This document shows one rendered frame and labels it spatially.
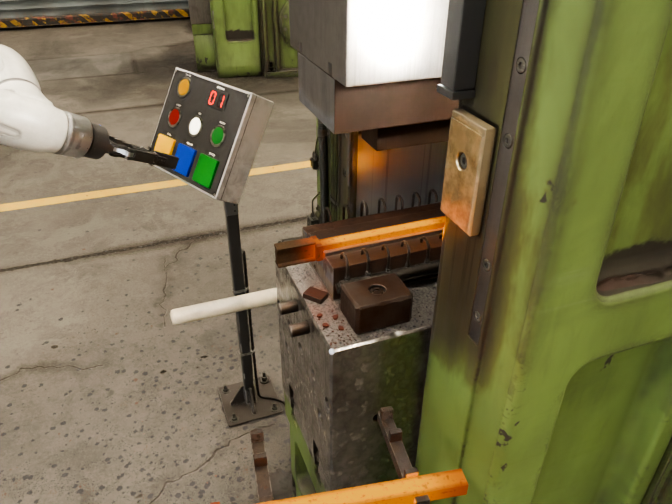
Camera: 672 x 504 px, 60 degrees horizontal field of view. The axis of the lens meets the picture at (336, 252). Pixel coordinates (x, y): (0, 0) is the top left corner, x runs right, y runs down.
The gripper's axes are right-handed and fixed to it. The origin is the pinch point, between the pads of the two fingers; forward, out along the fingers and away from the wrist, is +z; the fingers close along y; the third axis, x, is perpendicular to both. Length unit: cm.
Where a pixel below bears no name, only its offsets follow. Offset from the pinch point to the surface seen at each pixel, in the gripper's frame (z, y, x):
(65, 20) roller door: 285, -708, 51
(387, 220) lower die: 27, 48, 6
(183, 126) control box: 13.2, -15.1, 8.1
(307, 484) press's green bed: 52, 40, -76
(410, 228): 25, 56, 7
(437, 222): 30, 58, 10
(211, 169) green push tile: 12.5, 2.5, 1.0
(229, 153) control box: 13.3, 6.1, 6.6
